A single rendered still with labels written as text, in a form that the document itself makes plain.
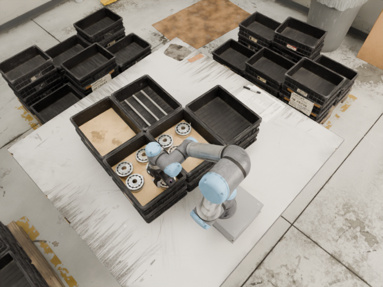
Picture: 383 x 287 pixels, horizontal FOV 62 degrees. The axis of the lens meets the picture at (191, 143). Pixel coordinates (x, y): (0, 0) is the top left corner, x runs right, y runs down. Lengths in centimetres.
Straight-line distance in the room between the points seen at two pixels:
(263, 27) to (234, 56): 45
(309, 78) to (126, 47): 178
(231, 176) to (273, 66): 211
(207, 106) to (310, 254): 135
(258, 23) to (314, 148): 183
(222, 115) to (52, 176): 115
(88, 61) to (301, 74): 191
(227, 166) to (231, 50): 240
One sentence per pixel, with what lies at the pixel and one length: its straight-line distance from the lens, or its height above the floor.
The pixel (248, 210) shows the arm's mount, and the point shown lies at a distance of 179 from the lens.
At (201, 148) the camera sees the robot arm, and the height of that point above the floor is 128.
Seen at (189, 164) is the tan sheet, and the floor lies 83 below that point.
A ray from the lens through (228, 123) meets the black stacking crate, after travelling 205.
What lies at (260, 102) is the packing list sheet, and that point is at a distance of 237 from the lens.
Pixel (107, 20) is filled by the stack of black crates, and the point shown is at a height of 49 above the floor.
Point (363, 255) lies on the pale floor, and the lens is 280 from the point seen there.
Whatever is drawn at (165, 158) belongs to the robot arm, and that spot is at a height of 118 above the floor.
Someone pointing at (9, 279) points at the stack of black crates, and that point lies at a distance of 241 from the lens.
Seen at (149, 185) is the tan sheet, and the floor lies 83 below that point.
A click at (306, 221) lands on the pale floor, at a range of 274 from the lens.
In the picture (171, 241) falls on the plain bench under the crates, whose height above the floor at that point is 70.
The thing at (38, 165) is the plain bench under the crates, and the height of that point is 70.
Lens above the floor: 244
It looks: 55 degrees down
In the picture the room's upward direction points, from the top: 3 degrees counter-clockwise
